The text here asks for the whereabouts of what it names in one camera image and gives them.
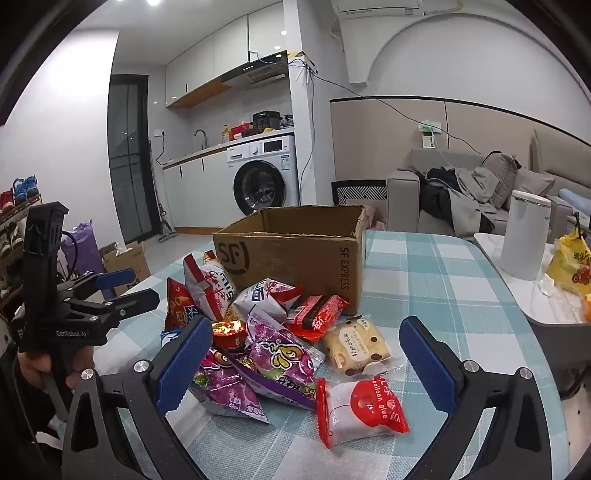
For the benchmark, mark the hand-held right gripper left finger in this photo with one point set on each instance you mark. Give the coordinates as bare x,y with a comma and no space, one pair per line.
184,364

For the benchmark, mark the grey floor mop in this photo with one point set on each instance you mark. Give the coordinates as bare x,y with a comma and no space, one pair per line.
165,230

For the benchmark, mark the metal kitchen faucet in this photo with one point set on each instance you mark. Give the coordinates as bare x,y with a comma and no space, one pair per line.
202,134

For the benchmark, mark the open floor cardboard box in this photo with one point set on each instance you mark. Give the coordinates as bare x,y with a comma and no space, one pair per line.
129,265

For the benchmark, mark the wall socket with green charger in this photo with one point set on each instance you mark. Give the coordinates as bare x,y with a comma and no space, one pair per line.
429,134

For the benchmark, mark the red white striped snack packet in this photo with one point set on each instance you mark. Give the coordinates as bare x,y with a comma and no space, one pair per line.
207,286

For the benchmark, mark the white cylindrical kettle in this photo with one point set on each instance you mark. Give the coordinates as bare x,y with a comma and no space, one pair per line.
524,235

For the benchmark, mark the black white patterned stool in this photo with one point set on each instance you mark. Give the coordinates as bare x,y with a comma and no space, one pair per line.
360,193

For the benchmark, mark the white upper cabinets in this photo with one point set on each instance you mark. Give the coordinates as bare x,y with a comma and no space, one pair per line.
207,60

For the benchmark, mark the white red noodle snack packet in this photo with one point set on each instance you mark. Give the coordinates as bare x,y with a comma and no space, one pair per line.
263,300
175,304

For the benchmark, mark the purple plastic bag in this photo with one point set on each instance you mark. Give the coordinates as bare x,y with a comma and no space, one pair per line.
85,249

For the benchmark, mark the red white balloon packet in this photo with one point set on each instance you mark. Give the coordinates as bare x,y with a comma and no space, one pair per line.
360,410

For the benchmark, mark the dark grey cushion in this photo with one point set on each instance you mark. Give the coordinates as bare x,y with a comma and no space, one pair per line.
503,175

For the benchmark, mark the red instant noodle packet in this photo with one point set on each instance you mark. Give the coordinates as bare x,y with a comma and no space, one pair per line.
318,316

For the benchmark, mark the black jacket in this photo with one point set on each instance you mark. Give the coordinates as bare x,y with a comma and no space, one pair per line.
434,198

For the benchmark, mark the large purple snack packet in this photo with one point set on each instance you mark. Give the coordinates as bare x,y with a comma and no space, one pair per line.
281,360

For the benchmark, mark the black glass door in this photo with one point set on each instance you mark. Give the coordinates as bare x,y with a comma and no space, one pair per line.
129,161

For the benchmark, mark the white washing machine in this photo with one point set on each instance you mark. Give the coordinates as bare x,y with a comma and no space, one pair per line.
263,184

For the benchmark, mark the beige sofa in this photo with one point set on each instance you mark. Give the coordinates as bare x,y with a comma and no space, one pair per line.
406,198

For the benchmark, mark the clear cookie packet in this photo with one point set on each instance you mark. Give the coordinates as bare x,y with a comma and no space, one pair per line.
355,346

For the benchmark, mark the person's left hand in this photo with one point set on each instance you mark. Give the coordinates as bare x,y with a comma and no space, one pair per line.
32,362

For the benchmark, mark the yellow bottle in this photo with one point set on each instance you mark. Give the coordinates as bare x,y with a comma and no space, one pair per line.
225,136

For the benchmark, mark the brown cardboard box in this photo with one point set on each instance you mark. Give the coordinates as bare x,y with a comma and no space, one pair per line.
277,263

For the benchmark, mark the small red gold packet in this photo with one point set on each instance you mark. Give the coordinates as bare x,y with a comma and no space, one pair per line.
228,334

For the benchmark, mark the red box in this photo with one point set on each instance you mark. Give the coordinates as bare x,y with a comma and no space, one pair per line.
240,131

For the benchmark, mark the grey coat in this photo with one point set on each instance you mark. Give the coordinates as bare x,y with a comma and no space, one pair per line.
475,194

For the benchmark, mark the black rice cooker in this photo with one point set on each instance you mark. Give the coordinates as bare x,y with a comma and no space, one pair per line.
265,121

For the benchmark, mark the white air conditioner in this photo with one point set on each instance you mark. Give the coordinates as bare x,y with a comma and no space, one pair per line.
378,8

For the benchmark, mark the black range hood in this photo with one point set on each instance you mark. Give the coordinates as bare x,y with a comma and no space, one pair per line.
258,71

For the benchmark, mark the pink cloth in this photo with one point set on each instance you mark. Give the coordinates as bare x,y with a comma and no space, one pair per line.
375,219

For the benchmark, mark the blue sneaker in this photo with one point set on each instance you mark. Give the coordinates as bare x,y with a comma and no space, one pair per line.
24,189

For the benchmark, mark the checked teal white tablecloth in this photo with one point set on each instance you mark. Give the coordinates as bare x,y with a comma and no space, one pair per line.
438,286

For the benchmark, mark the light grey cushion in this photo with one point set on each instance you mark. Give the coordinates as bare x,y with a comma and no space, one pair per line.
535,182

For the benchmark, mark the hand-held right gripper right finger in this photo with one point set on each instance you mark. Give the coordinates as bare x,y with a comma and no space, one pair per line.
427,364

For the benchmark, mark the yellow plastic bag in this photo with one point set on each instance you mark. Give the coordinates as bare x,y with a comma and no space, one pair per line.
568,267

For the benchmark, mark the light blue pillow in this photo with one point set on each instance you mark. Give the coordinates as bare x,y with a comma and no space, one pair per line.
577,194

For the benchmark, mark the purple silver snack packet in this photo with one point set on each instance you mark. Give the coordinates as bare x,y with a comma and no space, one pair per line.
231,392

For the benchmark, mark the white kitchen counter cabinets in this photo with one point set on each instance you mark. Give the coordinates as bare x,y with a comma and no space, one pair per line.
198,194

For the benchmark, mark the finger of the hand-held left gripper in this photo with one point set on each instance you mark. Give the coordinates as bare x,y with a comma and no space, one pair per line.
115,279
134,302

